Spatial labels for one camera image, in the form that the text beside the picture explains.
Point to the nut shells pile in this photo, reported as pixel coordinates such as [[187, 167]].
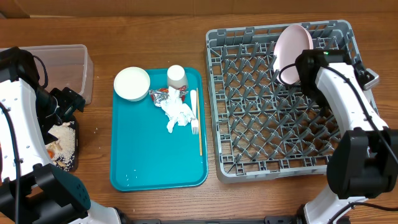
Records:
[[59, 158]]

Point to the crumpled white tissue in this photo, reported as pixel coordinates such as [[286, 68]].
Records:
[[177, 111]]

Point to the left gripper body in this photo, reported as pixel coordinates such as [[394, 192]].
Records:
[[67, 102]]

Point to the teal plastic tray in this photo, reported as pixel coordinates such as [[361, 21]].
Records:
[[144, 155]]

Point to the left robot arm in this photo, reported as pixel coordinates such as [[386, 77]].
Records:
[[33, 189]]

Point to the grey plastic dishwasher rack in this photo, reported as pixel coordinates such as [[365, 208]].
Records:
[[264, 126]]

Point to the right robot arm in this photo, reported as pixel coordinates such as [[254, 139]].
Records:
[[364, 164]]

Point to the white plastic fork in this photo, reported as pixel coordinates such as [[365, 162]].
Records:
[[194, 121]]

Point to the orange carrot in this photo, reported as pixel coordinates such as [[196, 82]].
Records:
[[51, 154]]

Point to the clear plastic bin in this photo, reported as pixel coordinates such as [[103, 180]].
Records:
[[64, 66]]

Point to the white rice pile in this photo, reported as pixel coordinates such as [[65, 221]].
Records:
[[65, 140]]

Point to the white bowl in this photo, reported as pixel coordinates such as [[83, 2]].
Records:
[[132, 83]]

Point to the crumpled foil wrapper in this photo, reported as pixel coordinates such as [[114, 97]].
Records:
[[162, 94]]

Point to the black waste tray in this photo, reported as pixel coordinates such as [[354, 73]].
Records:
[[73, 155]]

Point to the white paper cup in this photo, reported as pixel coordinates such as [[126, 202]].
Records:
[[176, 77]]

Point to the white round plate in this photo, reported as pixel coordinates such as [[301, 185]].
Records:
[[290, 44]]

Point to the wooden chopstick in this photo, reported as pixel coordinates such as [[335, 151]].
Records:
[[199, 123]]

